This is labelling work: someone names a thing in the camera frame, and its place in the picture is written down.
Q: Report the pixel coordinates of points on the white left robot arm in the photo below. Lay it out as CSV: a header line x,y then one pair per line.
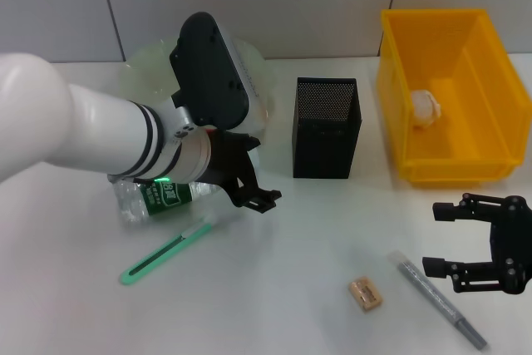
x,y
83,126

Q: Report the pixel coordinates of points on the translucent green fruit plate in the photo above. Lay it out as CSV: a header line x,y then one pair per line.
x,y
149,68

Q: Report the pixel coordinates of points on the black mesh pen holder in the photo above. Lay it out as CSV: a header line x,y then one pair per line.
x,y
324,151

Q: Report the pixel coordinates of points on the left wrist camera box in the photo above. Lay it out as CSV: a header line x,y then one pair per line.
x,y
208,72

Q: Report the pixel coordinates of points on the yellow plastic bin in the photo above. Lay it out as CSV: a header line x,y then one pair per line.
x,y
478,122

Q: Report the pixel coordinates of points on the grey marker pen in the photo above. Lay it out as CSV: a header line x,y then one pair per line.
x,y
436,297

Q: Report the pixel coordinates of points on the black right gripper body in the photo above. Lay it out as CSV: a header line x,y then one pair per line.
x,y
513,243

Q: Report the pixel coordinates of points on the clear green-label water bottle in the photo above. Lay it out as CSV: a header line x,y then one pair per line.
x,y
133,201

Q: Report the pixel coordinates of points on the white paper ball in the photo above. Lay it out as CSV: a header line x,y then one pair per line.
x,y
425,109

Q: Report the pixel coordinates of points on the beige eraser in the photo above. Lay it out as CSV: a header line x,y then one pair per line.
x,y
365,293

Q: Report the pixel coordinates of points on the green utility knife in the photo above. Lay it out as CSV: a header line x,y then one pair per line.
x,y
166,251

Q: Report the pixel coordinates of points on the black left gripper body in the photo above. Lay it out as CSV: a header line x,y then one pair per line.
x,y
232,164

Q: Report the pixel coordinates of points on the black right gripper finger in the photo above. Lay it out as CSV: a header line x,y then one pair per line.
x,y
444,211
434,266

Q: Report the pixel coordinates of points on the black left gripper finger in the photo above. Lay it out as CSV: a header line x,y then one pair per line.
x,y
259,201

